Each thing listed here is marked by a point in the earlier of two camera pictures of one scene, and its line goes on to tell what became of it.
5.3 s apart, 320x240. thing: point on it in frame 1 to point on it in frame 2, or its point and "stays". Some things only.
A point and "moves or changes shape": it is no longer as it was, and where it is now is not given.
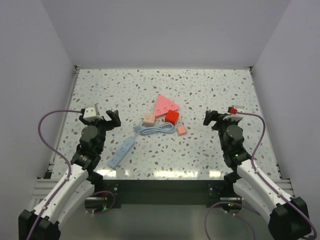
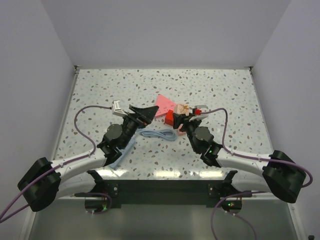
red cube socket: (172, 117) stays
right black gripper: (213, 116) to (182, 119)
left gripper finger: (116, 121) to (149, 114)
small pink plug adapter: (181, 130) stays
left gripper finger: (90, 123) to (143, 112)
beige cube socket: (149, 120) moves or changes shape
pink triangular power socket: (163, 104) stays
